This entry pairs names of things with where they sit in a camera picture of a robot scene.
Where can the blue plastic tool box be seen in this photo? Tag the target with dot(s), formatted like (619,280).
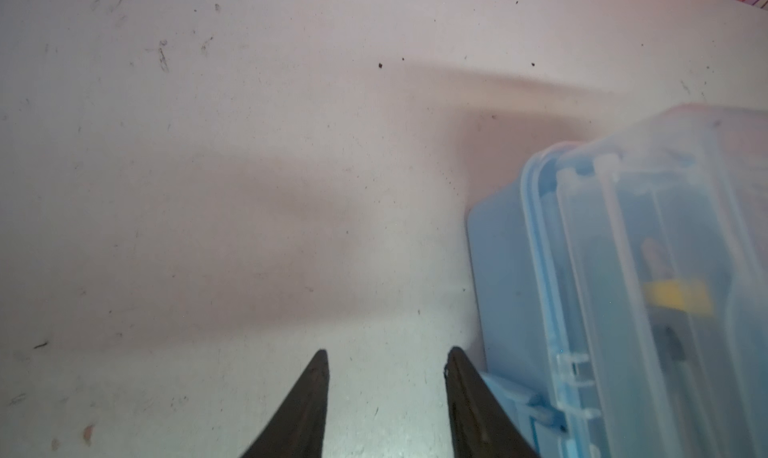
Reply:
(558,277)

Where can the yellow black utility knife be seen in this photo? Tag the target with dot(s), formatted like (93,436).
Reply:
(681,317)

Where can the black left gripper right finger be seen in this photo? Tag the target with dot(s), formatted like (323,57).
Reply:
(479,426)

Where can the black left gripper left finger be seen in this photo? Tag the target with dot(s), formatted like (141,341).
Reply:
(297,427)

